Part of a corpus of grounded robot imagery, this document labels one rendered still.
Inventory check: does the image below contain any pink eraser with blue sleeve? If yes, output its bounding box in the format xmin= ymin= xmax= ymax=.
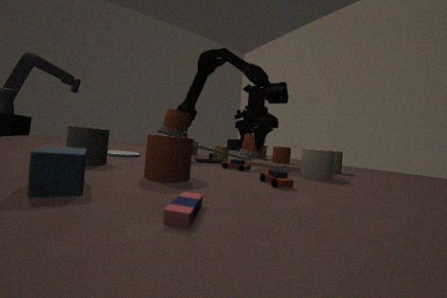
xmin=163 ymin=192 xmax=203 ymax=229

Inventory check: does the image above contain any red toy car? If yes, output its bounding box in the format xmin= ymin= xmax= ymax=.
xmin=222 ymin=159 xmax=251 ymax=171
xmin=260 ymin=169 xmax=294 ymax=188

